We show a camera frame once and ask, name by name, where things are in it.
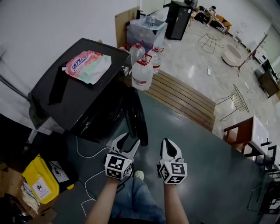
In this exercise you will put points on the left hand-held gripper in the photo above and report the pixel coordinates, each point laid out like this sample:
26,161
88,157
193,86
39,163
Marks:
118,167

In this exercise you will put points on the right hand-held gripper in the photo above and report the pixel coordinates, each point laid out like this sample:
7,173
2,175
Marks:
172,172

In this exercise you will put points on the person's right forearm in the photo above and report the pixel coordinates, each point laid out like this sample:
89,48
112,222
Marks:
176,203

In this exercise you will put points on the person's left forearm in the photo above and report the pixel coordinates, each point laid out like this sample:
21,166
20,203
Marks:
102,201

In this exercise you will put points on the black washing machine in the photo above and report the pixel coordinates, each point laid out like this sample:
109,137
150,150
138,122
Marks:
83,96

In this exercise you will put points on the person's white shoe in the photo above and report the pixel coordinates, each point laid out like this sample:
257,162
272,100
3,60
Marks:
139,175

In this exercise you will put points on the wooden slatted platform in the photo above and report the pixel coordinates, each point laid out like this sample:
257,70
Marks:
181,98

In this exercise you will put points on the person's blue jeans legs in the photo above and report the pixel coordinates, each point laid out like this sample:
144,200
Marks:
137,203

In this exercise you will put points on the white power strip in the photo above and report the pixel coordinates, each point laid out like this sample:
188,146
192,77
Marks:
208,71

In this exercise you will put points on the pink detergent refill pouch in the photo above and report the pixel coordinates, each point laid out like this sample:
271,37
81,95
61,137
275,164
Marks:
89,65

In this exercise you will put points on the black bin with yellow lid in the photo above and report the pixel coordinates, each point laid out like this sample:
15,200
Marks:
41,183

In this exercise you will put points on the black cloth pouch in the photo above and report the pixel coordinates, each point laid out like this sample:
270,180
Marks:
58,85

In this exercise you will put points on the wooden table with white top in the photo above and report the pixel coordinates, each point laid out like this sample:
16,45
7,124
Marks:
260,131

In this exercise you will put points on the black clamp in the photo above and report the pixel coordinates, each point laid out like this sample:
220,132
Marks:
265,144

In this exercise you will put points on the grey utility box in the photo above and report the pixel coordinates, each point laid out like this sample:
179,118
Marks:
37,109

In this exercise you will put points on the blue checked cloth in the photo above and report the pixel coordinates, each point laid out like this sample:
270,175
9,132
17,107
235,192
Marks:
27,188

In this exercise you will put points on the beige crumpled cloth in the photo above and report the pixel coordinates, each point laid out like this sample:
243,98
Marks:
31,200

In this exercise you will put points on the black tripod stand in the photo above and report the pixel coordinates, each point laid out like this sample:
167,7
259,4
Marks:
241,65

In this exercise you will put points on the black rectangular case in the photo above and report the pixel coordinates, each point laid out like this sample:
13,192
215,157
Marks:
13,140

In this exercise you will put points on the brown cardboard box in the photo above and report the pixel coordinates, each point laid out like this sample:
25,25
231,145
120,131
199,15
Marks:
11,181

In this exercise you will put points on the brown wooden board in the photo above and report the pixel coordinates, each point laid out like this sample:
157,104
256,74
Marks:
121,28

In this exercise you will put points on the dark brown desk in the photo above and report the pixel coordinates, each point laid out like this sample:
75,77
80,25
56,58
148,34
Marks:
270,83

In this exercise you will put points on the small clear water bottle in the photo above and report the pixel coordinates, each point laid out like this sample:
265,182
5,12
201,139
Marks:
152,22

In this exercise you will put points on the tall black cabinet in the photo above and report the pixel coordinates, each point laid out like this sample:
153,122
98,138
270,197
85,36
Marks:
178,20

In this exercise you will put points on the white low cabinet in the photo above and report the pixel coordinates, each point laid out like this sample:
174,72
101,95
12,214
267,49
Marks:
261,55

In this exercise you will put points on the black faucet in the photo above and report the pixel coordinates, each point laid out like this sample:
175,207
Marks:
139,14

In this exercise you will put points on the light wooden stool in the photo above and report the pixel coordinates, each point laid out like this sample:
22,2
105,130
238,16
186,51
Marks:
193,16

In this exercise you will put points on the wooden coat rack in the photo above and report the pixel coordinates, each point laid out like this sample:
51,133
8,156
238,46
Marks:
259,44

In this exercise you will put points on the orange sofa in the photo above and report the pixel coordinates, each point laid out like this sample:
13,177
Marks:
225,23

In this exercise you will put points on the black frame table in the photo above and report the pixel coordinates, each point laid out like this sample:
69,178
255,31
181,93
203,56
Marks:
273,157

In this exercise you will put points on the metal frame chair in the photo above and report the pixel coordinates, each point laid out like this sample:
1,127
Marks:
269,197

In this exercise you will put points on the grey wall pipe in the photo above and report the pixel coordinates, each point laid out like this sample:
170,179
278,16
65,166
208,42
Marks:
13,87

